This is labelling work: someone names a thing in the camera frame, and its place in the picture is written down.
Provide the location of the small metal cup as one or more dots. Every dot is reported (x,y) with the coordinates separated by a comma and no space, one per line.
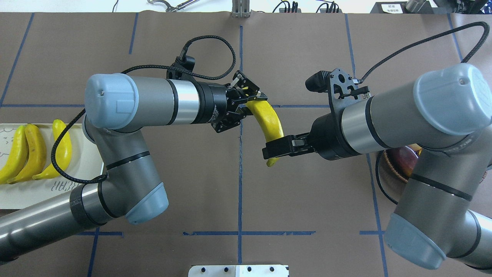
(414,6)

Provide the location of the brown wicker basket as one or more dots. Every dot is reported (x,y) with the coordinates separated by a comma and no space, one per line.
(387,158)

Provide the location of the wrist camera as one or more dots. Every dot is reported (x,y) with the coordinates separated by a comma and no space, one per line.
(341,88)
(186,63)

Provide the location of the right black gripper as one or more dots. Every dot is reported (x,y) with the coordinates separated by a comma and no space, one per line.
(325,137)

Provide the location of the aluminium frame post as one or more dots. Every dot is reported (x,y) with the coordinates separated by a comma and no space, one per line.
(241,9)

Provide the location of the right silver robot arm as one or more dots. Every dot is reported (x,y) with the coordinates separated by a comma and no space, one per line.
(447,113)

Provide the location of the yellow banana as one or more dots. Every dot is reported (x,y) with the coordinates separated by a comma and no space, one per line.
(63,153)
(17,156)
(36,157)
(267,119)

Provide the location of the white bear tray plate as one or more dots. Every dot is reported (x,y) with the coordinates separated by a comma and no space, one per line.
(86,164)

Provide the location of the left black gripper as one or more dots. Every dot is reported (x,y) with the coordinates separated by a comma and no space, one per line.
(212,103)

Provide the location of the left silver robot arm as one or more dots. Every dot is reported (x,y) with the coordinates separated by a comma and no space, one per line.
(117,107)

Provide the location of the white pedestal column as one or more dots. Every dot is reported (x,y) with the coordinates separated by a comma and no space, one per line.
(258,270)

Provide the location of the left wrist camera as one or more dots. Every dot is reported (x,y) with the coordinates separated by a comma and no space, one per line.
(186,63)

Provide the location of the dark purple fruit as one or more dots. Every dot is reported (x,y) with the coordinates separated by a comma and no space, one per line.
(404,159)

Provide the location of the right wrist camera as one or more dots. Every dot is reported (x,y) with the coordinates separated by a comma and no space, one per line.
(341,88)

